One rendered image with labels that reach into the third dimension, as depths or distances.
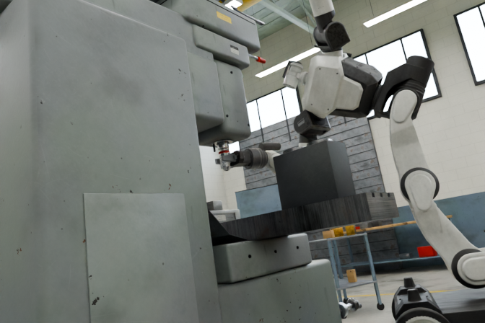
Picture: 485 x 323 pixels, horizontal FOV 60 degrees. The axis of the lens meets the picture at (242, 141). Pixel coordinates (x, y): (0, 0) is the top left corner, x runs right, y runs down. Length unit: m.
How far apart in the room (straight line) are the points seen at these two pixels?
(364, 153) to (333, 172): 8.15
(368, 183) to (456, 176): 1.72
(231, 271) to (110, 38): 0.77
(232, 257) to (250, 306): 0.17
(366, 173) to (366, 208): 8.17
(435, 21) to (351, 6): 1.97
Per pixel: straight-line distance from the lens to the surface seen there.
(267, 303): 1.51
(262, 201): 7.74
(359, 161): 9.47
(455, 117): 9.08
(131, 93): 1.15
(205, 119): 1.50
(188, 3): 1.67
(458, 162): 8.97
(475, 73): 9.10
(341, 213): 1.28
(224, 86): 1.67
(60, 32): 1.11
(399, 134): 1.82
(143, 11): 1.51
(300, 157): 1.38
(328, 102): 1.87
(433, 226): 1.80
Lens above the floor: 0.88
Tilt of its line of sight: 14 degrees up
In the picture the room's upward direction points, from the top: 9 degrees counter-clockwise
